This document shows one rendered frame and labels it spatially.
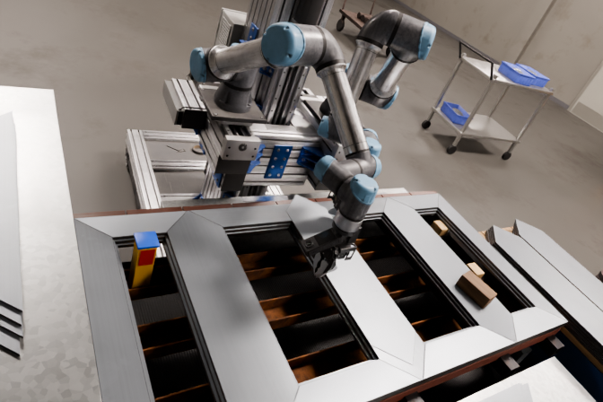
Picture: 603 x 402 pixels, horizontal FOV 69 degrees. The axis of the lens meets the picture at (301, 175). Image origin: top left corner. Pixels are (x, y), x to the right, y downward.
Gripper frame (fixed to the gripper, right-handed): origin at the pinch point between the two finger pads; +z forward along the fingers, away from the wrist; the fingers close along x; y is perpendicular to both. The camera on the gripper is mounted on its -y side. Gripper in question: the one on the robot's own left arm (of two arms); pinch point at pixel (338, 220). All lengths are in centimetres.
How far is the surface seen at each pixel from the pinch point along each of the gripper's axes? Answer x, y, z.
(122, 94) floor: -247, 27, 85
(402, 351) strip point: 53, 10, 1
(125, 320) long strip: 25, 80, 0
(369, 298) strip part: 34.3, 9.3, 0.6
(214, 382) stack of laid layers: 46, 64, 2
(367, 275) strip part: 26.0, 4.1, 0.7
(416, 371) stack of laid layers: 60, 10, 1
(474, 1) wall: -653, -806, -2
